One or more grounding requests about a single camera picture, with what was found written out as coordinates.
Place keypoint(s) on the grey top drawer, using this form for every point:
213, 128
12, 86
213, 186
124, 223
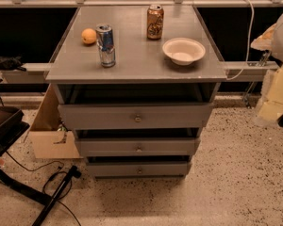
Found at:
135, 116

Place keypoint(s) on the grey drawer cabinet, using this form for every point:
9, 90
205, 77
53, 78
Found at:
167, 93

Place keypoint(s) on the grey drawer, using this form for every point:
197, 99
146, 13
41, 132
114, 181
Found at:
140, 169
135, 116
137, 147

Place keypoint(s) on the blue silver energy drink can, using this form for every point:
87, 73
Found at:
105, 43

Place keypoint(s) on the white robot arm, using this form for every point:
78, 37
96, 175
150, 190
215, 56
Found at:
271, 40

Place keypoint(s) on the white paper bowl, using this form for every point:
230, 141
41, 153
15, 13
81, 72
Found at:
183, 51

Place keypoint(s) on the gold soda can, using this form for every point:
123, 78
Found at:
155, 16

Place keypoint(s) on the metal railing frame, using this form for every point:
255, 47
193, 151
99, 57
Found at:
46, 36

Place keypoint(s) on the black tripod stand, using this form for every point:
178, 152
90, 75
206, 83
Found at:
73, 172

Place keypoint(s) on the black tray stand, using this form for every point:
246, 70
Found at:
12, 127

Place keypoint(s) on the orange fruit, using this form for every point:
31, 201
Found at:
88, 36

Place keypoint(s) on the grey bottom drawer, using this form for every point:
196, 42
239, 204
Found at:
140, 169

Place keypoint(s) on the cardboard box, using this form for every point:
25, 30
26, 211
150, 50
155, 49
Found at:
49, 137

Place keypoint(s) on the grey middle drawer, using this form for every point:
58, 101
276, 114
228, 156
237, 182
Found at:
137, 147

